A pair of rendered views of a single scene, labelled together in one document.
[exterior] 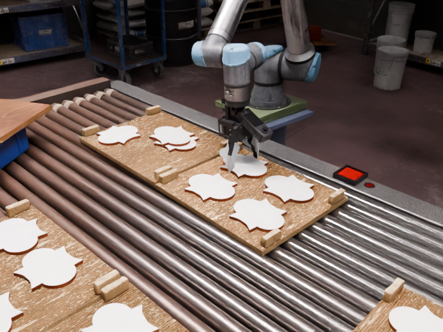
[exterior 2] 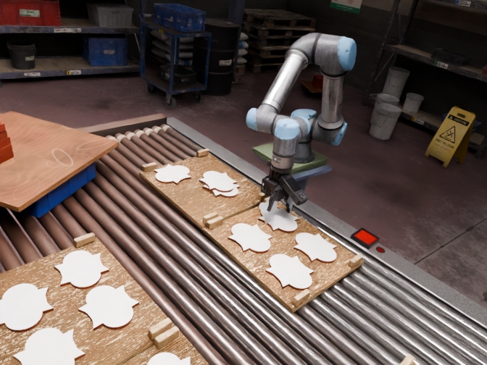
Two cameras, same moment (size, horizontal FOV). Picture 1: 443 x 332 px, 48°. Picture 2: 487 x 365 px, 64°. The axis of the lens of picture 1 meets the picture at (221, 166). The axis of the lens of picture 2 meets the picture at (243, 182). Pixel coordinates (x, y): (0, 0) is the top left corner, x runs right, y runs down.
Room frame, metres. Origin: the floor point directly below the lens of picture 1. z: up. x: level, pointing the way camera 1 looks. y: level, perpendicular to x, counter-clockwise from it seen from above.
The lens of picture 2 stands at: (0.17, 0.12, 1.75)
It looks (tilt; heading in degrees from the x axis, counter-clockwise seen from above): 31 degrees down; 358
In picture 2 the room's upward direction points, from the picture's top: 10 degrees clockwise
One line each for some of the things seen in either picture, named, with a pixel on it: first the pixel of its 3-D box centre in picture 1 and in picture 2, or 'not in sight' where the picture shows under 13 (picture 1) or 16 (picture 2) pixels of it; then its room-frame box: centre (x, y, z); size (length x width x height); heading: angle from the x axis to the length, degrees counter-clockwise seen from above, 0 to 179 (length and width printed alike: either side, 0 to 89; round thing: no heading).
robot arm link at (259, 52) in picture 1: (244, 57); (291, 128); (1.43, -0.06, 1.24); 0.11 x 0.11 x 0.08; 65
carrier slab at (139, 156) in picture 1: (157, 143); (205, 185); (1.48, 0.21, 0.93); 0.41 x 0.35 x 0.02; 45
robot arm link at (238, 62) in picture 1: (236, 64); (286, 137); (1.34, -0.04, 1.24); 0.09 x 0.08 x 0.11; 155
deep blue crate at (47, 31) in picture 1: (39, 28); (104, 48); (5.50, 2.04, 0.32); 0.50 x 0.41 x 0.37; 126
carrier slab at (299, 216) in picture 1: (250, 192); (282, 246); (1.17, -0.08, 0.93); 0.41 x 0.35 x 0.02; 44
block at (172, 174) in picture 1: (169, 176); (214, 222); (1.22, 0.15, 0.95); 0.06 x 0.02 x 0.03; 134
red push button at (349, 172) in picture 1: (350, 175); (364, 238); (1.29, -0.39, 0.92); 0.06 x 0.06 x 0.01; 47
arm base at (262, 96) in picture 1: (268, 90); (298, 145); (1.93, -0.19, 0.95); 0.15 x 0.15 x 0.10
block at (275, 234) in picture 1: (271, 237); (301, 297); (0.94, -0.12, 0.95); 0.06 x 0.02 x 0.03; 134
